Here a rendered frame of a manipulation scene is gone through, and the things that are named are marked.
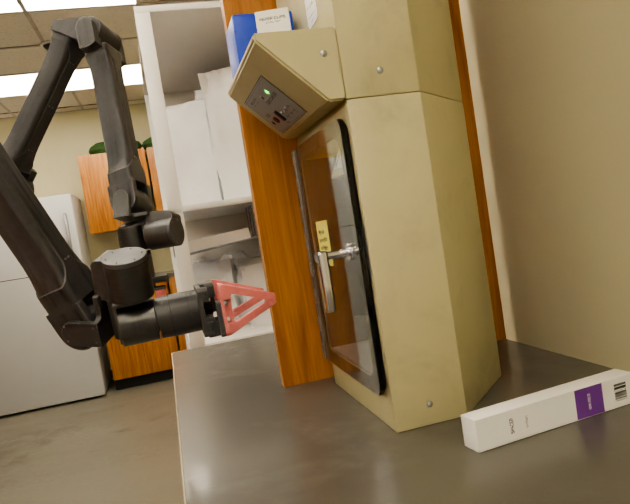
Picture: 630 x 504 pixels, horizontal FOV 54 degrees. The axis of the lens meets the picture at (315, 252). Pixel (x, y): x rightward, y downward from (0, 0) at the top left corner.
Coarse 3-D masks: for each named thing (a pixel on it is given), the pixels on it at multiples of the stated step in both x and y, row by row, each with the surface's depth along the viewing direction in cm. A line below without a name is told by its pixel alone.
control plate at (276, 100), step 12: (264, 84) 94; (252, 96) 103; (264, 96) 99; (276, 96) 96; (252, 108) 110; (264, 108) 105; (276, 108) 101; (288, 108) 97; (300, 108) 94; (288, 120) 103
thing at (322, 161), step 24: (336, 120) 86; (312, 144) 101; (336, 144) 88; (312, 168) 104; (336, 168) 90; (312, 192) 107; (336, 192) 92; (312, 216) 109; (336, 216) 94; (312, 240) 112; (336, 240) 97; (360, 240) 86; (336, 264) 99; (360, 264) 87; (336, 288) 101; (360, 288) 88; (336, 312) 104; (360, 312) 90; (336, 336) 107; (360, 336) 92; (336, 360) 110; (360, 360) 95; (384, 384) 88
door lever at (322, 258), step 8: (320, 256) 89; (328, 256) 89; (336, 256) 90; (344, 256) 90; (352, 256) 90; (320, 264) 89; (328, 264) 89; (320, 272) 89; (328, 272) 89; (320, 280) 90; (328, 280) 89; (328, 288) 89; (328, 296) 89; (328, 304) 89; (328, 312) 89
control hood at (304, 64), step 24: (264, 48) 82; (288, 48) 83; (312, 48) 84; (336, 48) 84; (240, 72) 97; (264, 72) 90; (288, 72) 84; (312, 72) 84; (336, 72) 84; (240, 96) 108; (288, 96) 93; (312, 96) 86; (336, 96) 84; (264, 120) 112; (312, 120) 98
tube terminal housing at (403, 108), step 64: (320, 0) 89; (384, 0) 86; (384, 64) 86; (448, 64) 100; (320, 128) 99; (384, 128) 86; (448, 128) 96; (384, 192) 86; (448, 192) 93; (384, 256) 86; (448, 256) 90; (384, 320) 87; (448, 320) 89; (448, 384) 89
